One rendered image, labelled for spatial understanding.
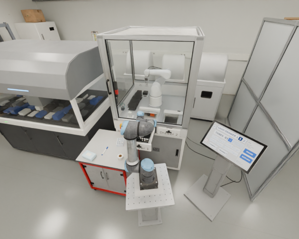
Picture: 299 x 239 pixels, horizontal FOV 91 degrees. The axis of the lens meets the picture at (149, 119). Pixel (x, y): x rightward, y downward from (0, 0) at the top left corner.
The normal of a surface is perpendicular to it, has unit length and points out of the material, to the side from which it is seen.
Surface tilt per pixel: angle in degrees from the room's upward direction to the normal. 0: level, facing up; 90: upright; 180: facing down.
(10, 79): 69
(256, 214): 1
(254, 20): 90
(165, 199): 0
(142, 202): 0
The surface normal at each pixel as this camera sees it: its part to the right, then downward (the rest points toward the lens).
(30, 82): -0.21, 0.26
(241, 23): -0.24, 0.59
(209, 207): -0.05, -0.78
